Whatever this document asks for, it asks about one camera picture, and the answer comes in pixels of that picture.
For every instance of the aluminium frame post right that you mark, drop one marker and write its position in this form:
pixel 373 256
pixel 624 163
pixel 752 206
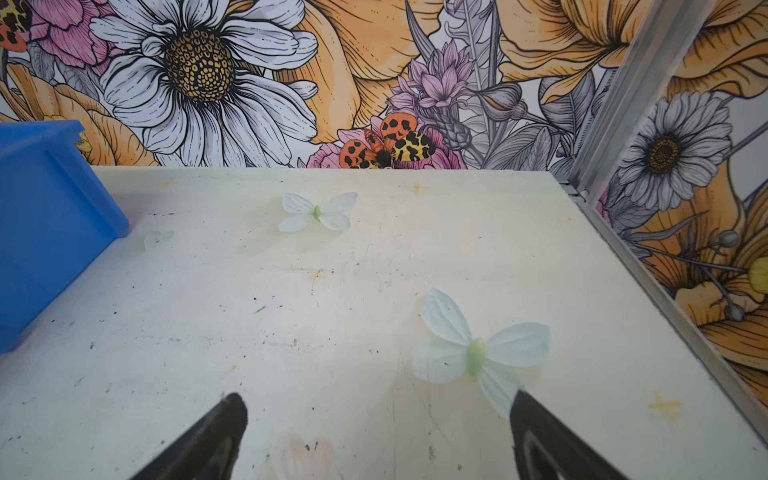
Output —
pixel 666 34

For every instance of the aluminium table edge rail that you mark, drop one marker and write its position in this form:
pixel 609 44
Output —
pixel 719 371

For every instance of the blue plastic bin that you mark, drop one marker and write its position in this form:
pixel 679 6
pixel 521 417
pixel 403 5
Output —
pixel 56 219

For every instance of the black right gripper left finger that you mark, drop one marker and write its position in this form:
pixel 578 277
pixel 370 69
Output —
pixel 209 449

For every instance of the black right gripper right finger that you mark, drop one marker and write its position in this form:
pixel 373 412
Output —
pixel 545 448

